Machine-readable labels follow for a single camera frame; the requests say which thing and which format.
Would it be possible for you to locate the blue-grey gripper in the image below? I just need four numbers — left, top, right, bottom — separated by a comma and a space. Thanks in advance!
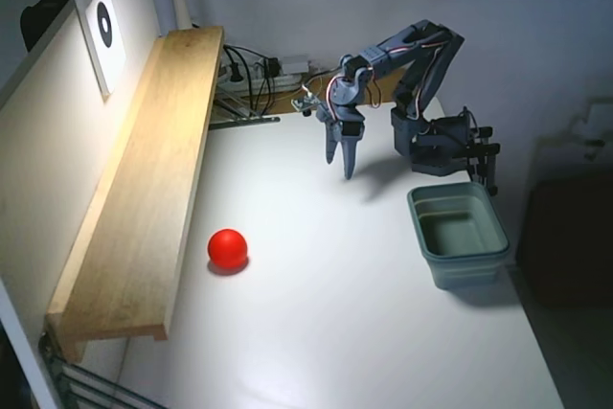
315, 104, 369, 182

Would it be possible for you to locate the red ball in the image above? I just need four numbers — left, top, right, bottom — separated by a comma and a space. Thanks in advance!
206, 228, 249, 270

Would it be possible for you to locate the grey plastic container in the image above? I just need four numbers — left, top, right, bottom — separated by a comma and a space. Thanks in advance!
406, 182, 510, 291

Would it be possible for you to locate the white power adapter box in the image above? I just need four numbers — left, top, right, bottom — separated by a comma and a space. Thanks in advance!
281, 55, 311, 74

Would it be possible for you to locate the black table clamp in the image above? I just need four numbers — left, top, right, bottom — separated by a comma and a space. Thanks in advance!
466, 142, 502, 197

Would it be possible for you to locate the long wooden shelf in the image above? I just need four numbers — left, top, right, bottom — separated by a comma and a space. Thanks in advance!
45, 25, 226, 365

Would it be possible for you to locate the dark metal rack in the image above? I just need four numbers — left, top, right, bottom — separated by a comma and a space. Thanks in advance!
37, 331, 167, 409

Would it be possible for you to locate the small wrist camera board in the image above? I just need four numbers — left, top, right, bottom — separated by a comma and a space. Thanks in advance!
291, 96, 320, 118

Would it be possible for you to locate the metal shelf bracket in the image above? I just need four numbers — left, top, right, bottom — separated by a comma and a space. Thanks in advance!
208, 90, 282, 131

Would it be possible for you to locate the white power strip with cables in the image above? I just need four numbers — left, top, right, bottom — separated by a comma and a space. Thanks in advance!
222, 43, 279, 116

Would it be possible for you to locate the white frame with black ring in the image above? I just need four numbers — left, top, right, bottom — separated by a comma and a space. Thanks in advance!
74, 0, 128, 103

